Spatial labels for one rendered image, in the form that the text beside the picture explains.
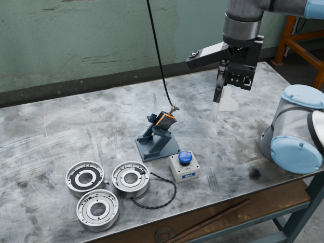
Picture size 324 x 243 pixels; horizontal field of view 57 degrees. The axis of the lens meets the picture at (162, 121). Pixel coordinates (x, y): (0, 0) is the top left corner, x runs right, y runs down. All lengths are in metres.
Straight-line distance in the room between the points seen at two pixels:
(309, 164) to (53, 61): 2.01
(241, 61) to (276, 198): 0.67
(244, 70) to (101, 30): 1.77
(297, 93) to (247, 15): 0.33
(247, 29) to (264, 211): 0.73
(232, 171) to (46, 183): 0.55
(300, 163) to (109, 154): 0.55
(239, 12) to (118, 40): 1.84
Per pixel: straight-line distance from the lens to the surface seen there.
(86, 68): 2.49
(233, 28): 0.65
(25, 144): 1.06
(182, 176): 0.86
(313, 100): 0.88
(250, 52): 0.69
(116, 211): 0.79
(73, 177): 0.89
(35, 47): 2.38
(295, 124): 0.80
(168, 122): 0.89
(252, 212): 1.18
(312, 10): 0.63
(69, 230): 0.83
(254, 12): 0.64
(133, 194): 0.83
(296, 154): 0.78
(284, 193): 1.27
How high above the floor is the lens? 1.52
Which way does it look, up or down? 43 degrees down
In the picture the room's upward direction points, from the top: 2 degrees clockwise
